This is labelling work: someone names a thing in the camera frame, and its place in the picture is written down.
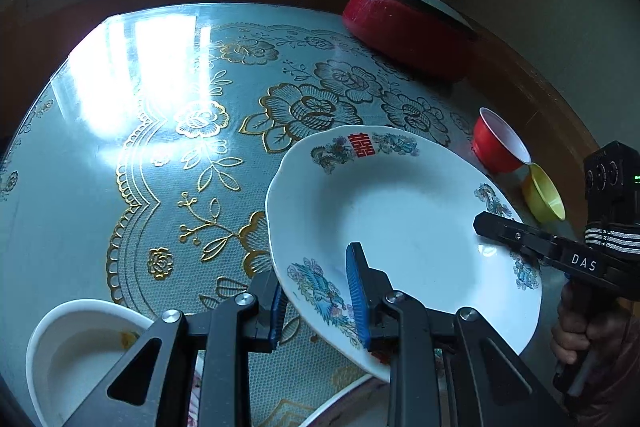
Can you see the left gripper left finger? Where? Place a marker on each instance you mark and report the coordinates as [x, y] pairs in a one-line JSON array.
[[267, 324]]

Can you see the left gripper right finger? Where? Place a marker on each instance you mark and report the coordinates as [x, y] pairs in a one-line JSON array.
[[368, 288]]

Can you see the yellow plastic bowl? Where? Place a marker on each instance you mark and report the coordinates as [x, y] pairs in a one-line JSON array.
[[541, 196]]

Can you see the white floral ceramic plate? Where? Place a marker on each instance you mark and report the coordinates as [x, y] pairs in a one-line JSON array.
[[410, 203]]

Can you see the right hand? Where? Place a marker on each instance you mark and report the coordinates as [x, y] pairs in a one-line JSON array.
[[576, 332]]

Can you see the white plate with pattern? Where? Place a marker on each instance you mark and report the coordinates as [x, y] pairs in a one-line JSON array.
[[362, 403]]

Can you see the red plastic bowl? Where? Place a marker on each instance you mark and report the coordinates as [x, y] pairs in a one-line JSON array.
[[496, 145]]

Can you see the floral lace table cover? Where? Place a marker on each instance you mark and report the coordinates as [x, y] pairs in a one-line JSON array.
[[139, 174]]

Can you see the white ceramic bowl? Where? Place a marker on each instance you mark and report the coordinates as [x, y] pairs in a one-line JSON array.
[[71, 349]]

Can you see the red electric pot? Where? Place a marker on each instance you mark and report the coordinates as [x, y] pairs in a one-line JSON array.
[[409, 37]]

